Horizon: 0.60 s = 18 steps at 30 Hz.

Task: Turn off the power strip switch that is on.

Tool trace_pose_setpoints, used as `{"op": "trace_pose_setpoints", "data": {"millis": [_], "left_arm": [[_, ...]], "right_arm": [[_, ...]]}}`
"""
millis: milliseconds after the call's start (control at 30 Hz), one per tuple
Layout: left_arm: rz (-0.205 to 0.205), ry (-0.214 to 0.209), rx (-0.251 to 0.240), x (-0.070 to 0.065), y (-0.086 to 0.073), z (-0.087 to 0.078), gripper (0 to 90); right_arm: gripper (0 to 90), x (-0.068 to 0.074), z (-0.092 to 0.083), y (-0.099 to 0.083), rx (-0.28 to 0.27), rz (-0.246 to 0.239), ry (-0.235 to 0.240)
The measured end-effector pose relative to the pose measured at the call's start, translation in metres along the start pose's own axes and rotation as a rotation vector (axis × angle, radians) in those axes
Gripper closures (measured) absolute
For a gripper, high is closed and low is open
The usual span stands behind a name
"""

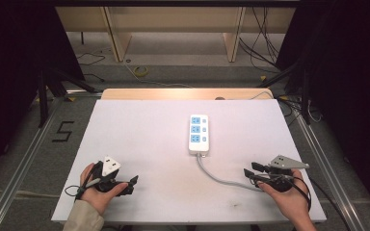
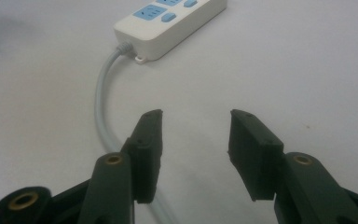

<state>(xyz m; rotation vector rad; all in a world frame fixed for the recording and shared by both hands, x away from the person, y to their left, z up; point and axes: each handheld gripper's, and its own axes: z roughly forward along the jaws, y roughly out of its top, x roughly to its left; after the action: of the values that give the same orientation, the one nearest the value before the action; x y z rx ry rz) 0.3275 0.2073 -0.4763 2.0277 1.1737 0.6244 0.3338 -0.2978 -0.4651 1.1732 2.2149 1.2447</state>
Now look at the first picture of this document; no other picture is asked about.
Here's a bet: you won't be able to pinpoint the thin black floor cable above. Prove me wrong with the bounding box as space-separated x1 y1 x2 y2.
76 50 107 83

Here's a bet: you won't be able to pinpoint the white board mat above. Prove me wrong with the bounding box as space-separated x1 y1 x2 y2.
50 98 328 225

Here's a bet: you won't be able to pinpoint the tangle of floor cables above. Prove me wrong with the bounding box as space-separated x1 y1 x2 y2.
276 93 324 127

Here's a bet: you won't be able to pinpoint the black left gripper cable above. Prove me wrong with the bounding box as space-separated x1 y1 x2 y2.
64 162 102 202

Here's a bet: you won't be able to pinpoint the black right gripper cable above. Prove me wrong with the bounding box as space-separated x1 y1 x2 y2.
287 174 353 231

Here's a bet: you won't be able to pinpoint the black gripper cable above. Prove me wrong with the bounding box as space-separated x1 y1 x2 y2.
64 162 102 202
287 174 353 231

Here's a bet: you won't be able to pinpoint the person's left hand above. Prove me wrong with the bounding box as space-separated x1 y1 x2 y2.
79 163 130 217

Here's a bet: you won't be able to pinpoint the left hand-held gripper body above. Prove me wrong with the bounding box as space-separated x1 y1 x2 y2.
91 156 133 196

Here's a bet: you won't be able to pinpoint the person's right hand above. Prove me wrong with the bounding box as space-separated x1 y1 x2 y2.
256 168 313 223

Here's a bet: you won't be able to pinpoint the white floor cable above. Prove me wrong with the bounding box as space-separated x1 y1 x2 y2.
122 60 195 90

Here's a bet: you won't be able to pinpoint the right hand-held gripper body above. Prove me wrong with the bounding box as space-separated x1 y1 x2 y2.
262 154 311 193

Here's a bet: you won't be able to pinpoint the grey power strip cable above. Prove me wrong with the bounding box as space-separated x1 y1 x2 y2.
196 153 265 193

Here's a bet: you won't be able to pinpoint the aluminium floor rail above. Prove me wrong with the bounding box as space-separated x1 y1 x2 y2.
0 95 66 231
292 110 368 231

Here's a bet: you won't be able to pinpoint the black curtain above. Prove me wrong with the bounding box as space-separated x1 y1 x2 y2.
274 0 370 222
0 0 86 187

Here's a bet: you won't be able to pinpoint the thin grey cable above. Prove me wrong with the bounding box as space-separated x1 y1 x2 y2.
248 90 275 101

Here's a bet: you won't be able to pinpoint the white power strip blue sockets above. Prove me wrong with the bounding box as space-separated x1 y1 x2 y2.
188 114 210 158

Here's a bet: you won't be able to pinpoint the black metal stand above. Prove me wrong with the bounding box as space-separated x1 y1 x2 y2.
255 59 313 126
36 65 98 129

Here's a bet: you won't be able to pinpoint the bundle of black cables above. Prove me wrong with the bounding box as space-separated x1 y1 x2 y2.
238 6 283 75

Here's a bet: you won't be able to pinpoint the yellow tape roll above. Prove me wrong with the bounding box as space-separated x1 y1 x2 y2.
132 64 149 78

